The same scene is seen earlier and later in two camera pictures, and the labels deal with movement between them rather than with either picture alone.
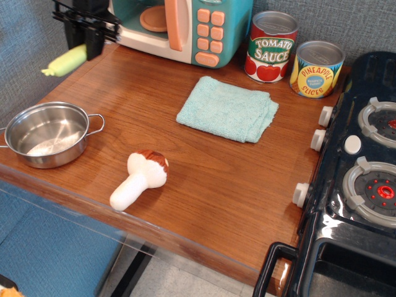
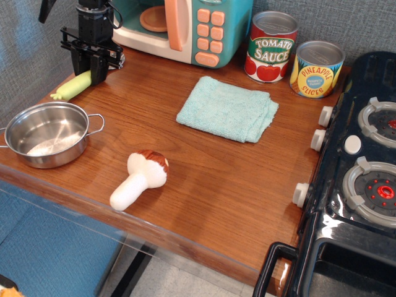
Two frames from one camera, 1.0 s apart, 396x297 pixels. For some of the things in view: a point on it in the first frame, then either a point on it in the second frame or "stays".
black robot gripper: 87,23 -> 93,49
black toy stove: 347,247 stays
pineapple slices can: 317,68 stays
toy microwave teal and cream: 211,33 stays
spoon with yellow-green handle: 67,61 -> 73,87
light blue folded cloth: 236,112 stays
